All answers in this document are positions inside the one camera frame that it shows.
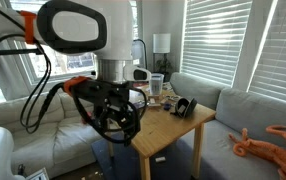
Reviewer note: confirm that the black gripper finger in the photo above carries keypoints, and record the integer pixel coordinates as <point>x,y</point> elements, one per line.
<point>128,138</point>

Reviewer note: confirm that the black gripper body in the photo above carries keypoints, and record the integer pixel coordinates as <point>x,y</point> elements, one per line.
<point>119,115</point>

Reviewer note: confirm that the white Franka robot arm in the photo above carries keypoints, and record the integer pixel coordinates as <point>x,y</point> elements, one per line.
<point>116,33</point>

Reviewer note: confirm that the plain wooden block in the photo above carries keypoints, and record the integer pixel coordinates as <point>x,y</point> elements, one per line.
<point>154,105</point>

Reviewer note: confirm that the long flat wooden block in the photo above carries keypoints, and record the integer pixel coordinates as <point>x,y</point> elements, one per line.
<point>163,100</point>

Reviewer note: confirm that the dark blue rug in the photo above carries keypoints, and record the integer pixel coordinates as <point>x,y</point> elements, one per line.
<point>123,160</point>

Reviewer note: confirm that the small white floor item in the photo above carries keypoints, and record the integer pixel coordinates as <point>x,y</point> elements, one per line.
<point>160,159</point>

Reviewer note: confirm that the light wooden table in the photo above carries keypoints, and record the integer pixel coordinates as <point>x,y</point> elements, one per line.
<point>169,125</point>

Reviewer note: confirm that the white ribbed object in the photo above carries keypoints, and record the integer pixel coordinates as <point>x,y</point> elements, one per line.
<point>173,97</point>

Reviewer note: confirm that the black soft bowl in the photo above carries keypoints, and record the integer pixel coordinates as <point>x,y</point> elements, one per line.
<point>184,108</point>

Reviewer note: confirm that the green house plant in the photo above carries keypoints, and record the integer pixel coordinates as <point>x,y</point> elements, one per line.
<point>164,65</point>

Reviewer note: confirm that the white framed window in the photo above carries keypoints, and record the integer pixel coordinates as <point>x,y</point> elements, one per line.
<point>73,65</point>

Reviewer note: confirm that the white leather sofa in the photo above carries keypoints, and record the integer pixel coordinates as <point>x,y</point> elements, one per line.
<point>49,140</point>

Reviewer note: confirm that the floor lamp white shade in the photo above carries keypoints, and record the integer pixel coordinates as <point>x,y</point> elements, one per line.
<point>161,43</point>

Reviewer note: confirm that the black metal rod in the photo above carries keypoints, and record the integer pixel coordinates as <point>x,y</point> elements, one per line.
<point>13,52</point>

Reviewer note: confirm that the gray fabric sofa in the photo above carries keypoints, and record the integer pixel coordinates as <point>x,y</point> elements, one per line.
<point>249,113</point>

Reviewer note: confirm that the white window blind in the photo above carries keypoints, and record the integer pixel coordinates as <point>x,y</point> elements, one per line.
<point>283,53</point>
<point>216,36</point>

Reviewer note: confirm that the orange octopus plush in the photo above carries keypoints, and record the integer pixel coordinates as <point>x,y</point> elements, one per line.
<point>283,156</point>

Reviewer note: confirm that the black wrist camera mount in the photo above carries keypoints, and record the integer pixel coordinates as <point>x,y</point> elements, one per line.
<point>96,88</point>

